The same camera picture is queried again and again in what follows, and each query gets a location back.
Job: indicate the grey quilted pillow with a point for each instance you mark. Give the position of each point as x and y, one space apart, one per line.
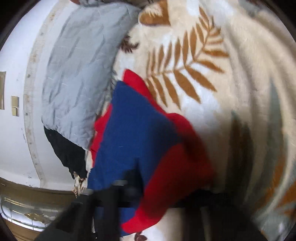
80 68

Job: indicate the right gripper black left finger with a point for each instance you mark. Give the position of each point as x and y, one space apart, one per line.
95 215

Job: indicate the gold wall switch plate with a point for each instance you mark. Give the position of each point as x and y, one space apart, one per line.
15 105

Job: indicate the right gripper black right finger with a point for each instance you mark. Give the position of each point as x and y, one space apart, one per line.
209 216

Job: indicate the brown wooden wardrobe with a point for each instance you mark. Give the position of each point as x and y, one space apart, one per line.
27 211

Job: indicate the red and blue knit sweater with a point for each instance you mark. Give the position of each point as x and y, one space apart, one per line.
137 134

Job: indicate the white bed headboard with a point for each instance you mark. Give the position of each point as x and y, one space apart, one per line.
27 157

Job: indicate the black clothing pile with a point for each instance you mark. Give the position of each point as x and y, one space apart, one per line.
71 155

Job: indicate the cream leaf-print fleece blanket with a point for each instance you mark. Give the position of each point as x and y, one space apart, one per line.
228 67

